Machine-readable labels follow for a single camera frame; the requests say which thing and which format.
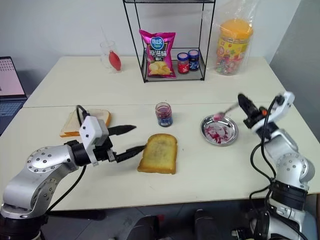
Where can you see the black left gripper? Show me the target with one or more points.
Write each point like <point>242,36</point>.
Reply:
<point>102,153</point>

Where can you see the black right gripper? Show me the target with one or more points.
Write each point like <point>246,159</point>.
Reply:
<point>255,117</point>

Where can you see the metal spoon with jam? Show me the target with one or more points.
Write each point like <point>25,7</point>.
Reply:
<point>226,110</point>

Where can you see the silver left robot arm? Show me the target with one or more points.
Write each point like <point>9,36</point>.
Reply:
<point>37,172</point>

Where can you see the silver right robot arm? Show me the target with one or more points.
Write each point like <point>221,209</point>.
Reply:
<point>292,167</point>

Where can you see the square white bread slice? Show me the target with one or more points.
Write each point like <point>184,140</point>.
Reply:
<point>102,115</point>

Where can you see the toasted bread slice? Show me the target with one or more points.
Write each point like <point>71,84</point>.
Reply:
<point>160,153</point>

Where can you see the open blue-label jam jar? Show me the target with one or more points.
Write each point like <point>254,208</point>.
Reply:
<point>164,116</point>

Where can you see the triangular white bread slice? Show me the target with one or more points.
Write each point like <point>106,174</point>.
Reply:
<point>70,125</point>

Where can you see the closed blue-label jam jar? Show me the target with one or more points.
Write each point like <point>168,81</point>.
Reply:
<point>193,62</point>

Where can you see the red-label jam jar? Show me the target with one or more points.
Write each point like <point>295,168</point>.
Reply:
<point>183,65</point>

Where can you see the round metal plate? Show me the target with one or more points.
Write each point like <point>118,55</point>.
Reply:
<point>231,130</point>

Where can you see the candy jar with orange lid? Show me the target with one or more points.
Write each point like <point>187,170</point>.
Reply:
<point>233,50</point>

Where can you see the red bulb-shaped object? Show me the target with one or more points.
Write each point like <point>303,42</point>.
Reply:
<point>115,61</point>

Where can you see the clear glass cup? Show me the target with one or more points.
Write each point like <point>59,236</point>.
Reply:
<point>105,53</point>

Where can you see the dark rounded shape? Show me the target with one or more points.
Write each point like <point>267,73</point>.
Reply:
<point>206,225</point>
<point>146,228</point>

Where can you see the pink potato chips bag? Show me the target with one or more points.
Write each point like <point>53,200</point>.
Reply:
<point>158,56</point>

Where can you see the clear plastic bag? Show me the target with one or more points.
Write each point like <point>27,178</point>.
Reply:
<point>220,15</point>

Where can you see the thin clear stick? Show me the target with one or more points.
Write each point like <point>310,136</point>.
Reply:
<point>103,35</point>

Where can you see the open laptop computer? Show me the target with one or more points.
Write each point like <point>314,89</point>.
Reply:
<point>11,80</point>

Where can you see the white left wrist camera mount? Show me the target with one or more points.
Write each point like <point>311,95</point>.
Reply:
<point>89,128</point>

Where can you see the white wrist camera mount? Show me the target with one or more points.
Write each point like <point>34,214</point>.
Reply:
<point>89,128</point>
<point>287,100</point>

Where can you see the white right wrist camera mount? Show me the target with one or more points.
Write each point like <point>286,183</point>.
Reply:
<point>287,100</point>

